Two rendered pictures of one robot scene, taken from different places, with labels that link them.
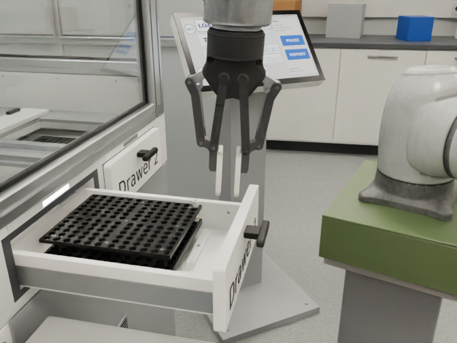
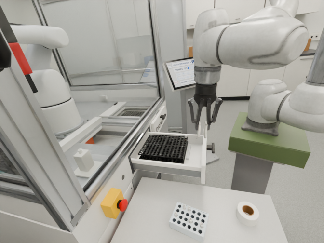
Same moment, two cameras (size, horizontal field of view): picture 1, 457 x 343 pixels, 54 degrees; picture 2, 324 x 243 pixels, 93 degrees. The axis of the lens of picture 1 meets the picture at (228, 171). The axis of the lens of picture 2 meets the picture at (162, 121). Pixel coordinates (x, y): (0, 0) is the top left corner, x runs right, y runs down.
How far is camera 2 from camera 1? 15 cm
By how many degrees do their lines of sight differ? 8
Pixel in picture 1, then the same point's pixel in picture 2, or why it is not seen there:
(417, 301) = (263, 163)
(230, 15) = (206, 80)
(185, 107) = (166, 91)
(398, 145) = (257, 110)
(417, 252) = (266, 149)
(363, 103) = (227, 82)
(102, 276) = (161, 166)
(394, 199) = (255, 128)
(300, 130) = not seen: hidden behind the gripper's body
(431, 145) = (271, 111)
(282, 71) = not seen: hidden behind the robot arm
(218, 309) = (203, 177)
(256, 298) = not seen: hidden behind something
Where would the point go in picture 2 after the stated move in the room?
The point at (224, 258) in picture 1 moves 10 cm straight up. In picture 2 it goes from (204, 160) to (204, 140)
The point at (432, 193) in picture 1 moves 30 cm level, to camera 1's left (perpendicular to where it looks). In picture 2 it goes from (270, 126) to (213, 129)
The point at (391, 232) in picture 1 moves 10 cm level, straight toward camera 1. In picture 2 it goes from (256, 142) to (257, 154)
